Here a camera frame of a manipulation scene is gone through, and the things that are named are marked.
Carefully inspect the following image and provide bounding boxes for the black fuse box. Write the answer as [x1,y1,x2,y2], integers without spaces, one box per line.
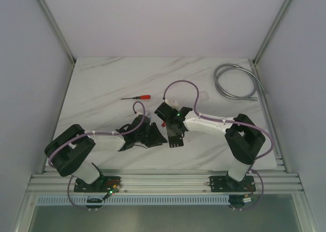
[168,136,184,148]

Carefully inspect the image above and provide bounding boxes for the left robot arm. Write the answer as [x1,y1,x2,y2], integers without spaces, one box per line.
[44,115,168,192]

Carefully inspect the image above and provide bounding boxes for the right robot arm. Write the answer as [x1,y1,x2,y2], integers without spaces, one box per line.
[154,102,266,192]

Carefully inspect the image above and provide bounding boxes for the clear plastic fuse box cover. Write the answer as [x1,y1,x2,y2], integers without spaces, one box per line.
[198,91,209,102]

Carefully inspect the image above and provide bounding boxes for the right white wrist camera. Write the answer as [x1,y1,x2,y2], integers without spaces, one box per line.
[164,99,179,109]

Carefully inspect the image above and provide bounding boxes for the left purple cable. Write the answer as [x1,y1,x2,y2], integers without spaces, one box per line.
[47,101,146,212]

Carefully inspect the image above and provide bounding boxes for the purple cable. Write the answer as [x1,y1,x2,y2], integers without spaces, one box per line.
[162,80,275,212]
[47,101,146,212]

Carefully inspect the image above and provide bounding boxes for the red handled screwdriver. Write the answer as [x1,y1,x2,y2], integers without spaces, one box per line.
[121,95,151,100]

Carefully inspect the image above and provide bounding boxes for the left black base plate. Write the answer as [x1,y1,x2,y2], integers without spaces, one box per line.
[73,176,121,193]

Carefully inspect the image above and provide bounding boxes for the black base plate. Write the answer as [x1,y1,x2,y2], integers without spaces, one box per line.
[73,176,121,193]
[207,175,256,193]

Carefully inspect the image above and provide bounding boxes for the grey coiled cable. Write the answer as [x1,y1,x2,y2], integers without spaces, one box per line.
[213,63,268,101]

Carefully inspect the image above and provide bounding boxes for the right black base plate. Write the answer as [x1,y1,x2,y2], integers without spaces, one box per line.
[207,175,256,193]

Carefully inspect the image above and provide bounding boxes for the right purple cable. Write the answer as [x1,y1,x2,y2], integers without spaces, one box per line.
[162,80,275,212]

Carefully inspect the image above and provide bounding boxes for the aluminium front rail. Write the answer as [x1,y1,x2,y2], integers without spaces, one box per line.
[27,168,304,194]

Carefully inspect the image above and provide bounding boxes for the slotted cable duct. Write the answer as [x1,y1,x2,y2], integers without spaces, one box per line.
[35,195,293,207]

